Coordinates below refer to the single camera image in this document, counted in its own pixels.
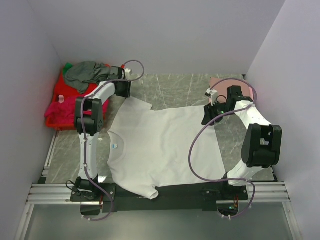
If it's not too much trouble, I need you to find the folded pink t-shirt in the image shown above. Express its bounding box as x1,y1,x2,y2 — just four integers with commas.
249,87,257,102

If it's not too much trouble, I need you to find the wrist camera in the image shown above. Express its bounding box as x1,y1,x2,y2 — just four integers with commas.
121,64,133,80
205,88,219,106

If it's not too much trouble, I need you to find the red t-shirt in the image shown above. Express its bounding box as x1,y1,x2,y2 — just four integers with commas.
51,71,98,103

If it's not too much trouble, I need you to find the grey t-shirt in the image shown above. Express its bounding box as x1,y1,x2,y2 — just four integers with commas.
63,61,111,94

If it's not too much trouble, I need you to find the red plastic bin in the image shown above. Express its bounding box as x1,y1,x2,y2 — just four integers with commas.
45,64,111,131

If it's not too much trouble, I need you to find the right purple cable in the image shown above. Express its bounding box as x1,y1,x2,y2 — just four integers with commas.
188,78,258,220

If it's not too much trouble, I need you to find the black base beam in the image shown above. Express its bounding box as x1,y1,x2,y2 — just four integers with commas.
70,181,249,216

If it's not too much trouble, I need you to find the folded tan t-shirt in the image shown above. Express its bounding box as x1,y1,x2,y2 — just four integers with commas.
209,76,253,101

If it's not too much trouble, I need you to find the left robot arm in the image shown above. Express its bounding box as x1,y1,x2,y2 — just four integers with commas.
71,65,132,201

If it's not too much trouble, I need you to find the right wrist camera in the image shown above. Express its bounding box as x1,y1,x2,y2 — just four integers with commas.
205,88,219,106

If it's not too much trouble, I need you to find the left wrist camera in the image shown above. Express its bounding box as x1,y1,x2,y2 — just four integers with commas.
121,64,133,80

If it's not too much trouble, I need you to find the green t-shirt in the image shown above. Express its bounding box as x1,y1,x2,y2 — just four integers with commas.
62,62,73,75

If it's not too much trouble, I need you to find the white t-shirt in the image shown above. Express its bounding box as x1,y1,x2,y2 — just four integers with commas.
107,97,226,200

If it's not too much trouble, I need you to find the magenta t-shirt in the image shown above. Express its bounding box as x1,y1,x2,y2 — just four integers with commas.
44,96,110,125

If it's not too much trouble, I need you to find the aluminium rail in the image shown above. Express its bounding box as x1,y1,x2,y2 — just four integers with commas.
26,182,76,205

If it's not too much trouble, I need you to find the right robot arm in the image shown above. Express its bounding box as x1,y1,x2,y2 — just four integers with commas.
201,85,283,187

